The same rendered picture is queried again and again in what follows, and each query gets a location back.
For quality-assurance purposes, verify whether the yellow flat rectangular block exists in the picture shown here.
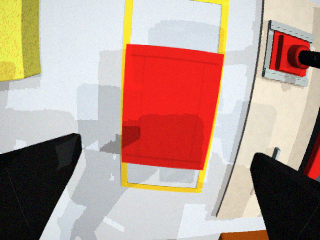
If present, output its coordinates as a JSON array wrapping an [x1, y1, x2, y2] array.
[[0, 0, 41, 81]]

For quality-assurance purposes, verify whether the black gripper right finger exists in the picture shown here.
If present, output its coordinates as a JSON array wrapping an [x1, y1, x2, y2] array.
[[251, 152, 320, 240]]

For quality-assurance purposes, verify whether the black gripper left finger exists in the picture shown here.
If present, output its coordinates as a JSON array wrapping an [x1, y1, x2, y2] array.
[[0, 133, 83, 240]]

